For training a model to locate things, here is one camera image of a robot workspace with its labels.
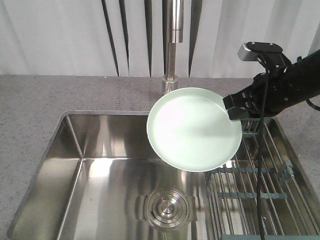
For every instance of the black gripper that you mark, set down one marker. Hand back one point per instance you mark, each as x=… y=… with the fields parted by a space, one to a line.
x=272 y=91

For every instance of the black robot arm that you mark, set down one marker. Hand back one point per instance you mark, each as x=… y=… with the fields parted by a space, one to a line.
x=311 y=77

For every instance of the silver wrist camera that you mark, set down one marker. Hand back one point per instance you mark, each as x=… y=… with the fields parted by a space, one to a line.
x=247 y=55

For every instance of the white pleated curtain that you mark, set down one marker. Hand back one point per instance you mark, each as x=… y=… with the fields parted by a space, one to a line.
x=126 y=38

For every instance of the steel sink drain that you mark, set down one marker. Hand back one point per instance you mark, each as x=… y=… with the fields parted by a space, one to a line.
x=166 y=210

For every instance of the roll-up steel drying rack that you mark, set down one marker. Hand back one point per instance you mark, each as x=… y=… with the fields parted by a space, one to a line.
x=261 y=192

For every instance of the stainless steel sink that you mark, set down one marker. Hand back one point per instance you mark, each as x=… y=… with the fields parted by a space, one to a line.
x=86 y=185

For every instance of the stainless steel faucet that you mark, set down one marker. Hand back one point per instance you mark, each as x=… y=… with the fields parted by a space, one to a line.
x=174 y=36

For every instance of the pale green round plate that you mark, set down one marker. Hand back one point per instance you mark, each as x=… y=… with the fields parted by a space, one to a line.
x=189 y=128

